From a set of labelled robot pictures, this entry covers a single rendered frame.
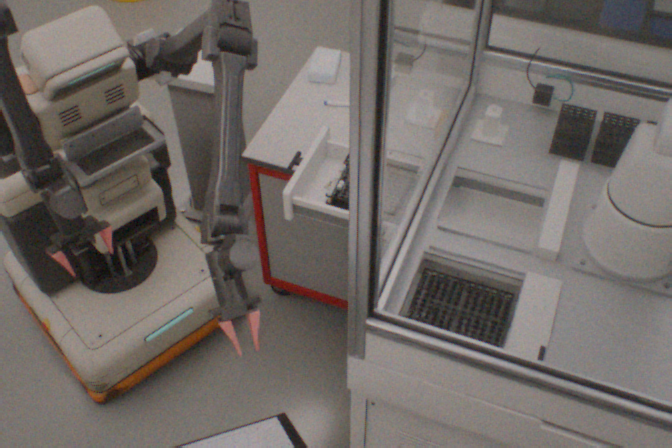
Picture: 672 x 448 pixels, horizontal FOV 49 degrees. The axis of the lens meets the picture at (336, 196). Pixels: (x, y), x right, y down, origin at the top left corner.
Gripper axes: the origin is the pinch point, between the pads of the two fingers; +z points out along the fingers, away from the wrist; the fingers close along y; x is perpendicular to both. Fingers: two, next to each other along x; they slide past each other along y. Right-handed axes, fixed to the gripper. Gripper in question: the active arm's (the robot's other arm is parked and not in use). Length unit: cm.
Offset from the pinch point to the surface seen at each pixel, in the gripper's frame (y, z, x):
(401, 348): 29.6, 10.1, 2.0
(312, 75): 54, -71, 96
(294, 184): 28, -32, 49
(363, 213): 23.1, -17.8, -23.8
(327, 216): 34, -21, 48
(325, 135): 43, -44, 59
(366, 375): 24.2, 15.6, 16.7
